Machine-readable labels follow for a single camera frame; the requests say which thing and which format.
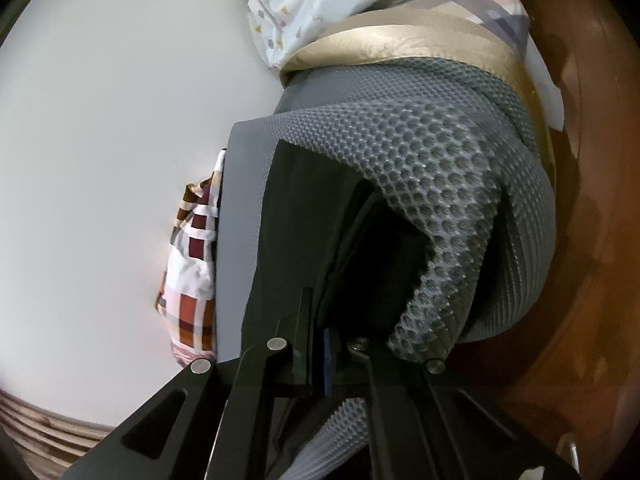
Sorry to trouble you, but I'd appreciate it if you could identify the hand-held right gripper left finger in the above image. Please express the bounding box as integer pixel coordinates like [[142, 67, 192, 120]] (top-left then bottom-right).
[[62, 287, 325, 480]]

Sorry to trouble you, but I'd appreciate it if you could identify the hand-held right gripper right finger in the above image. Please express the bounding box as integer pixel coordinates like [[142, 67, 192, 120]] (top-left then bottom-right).
[[322, 329, 583, 480]]

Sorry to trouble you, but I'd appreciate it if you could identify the red white checked pillow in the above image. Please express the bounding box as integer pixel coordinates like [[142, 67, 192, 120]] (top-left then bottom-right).
[[154, 149, 226, 367]]

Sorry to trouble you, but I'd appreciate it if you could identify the light wooden slatted panel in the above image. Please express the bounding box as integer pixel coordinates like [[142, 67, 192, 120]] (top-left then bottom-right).
[[0, 390, 113, 480]]

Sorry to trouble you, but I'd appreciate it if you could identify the beige satin cloth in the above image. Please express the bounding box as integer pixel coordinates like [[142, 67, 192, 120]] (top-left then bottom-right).
[[280, 10, 556, 181]]

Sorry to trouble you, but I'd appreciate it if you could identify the white quilt with coloured shapes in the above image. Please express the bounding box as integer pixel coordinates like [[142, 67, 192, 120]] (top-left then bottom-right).
[[222, 0, 496, 68]]

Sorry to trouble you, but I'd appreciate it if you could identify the grey purple checked cloth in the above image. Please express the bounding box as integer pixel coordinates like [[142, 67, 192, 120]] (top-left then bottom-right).
[[440, 0, 531, 61]]

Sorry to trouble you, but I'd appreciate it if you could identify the brown wooden bed frame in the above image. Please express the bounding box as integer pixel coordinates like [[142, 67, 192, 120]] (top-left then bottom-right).
[[492, 0, 640, 480]]

